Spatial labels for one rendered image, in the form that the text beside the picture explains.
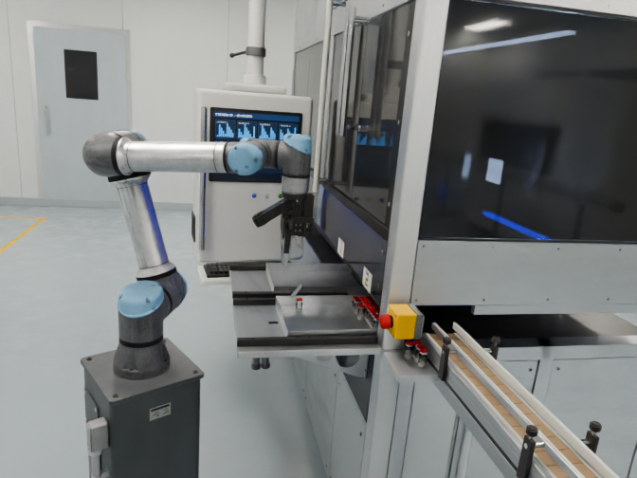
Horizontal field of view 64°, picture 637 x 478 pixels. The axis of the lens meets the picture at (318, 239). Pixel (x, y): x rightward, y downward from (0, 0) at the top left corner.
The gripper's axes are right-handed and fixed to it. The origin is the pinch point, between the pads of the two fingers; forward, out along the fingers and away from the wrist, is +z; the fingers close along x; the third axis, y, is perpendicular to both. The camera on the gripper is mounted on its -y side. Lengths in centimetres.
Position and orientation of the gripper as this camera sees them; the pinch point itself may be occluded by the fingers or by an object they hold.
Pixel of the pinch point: (282, 262)
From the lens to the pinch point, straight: 143.4
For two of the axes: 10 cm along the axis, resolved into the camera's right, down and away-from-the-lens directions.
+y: 9.8, 0.2, 2.1
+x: -2.0, -2.7, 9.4
